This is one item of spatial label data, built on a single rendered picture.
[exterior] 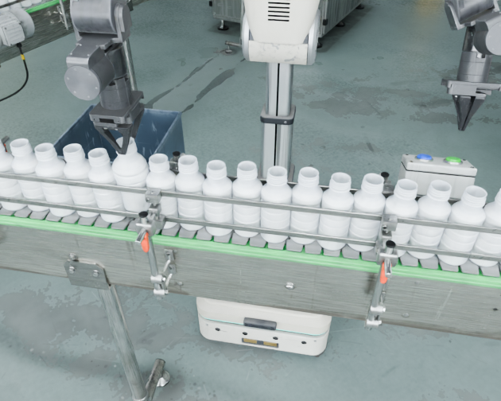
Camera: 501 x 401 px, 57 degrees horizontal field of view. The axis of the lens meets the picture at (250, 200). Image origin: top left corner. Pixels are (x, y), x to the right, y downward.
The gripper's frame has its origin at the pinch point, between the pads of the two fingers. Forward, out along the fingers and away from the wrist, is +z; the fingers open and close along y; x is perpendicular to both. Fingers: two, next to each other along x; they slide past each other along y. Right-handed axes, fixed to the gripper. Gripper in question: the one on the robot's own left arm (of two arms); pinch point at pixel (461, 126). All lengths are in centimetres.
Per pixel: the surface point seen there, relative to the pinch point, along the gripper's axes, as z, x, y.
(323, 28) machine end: -28, 357, -39
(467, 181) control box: 10.5, -3.6, 2.2
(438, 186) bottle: 9.1, -15.2, -6.1
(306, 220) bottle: 18.2, -16.7, -29.6
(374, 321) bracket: 37.3, -18.4, -13.9
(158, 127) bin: 15, 45, -83
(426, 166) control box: 8.3, -3.6, -6.3
